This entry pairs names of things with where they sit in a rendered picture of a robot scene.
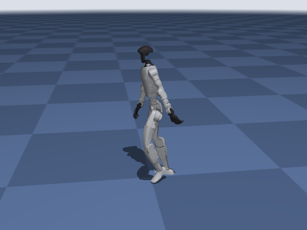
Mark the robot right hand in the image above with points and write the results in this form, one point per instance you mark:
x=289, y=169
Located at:
x=136, y=110

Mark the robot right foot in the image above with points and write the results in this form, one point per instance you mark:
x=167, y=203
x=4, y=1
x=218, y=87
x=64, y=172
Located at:
x=170, y=172

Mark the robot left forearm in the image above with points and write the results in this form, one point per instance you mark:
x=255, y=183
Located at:
x=165, y=101

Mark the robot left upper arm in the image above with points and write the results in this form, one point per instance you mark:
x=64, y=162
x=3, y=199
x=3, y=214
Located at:
x=153, y=74

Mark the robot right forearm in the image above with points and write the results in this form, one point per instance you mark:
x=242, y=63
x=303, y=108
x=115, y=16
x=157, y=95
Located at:
x=142, y=97

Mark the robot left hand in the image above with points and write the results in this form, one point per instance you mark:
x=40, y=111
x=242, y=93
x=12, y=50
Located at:
x=174, y=118

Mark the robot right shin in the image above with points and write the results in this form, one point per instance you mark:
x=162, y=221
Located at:
x=162, y=153

